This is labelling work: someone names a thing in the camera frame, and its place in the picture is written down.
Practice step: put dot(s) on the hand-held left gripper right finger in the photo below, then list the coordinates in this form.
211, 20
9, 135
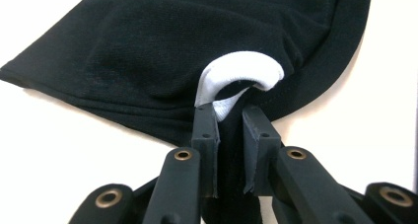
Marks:
259, 145

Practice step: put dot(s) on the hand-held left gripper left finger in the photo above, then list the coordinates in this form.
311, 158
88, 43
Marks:
205, 145

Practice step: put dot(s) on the black garment with white collar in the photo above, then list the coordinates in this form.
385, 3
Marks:
184, 56

